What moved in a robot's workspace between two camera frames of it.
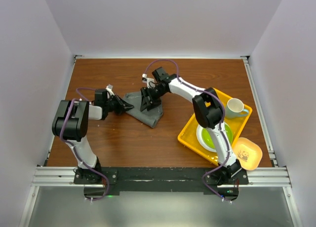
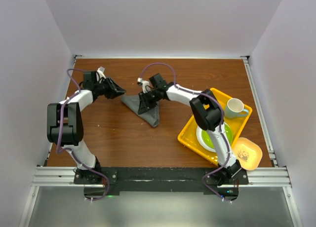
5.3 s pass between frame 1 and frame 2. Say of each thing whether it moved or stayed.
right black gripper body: stayed
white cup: stayed
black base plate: stayed
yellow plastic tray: stayed
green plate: stayed
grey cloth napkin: moved
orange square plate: stayed
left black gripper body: moved
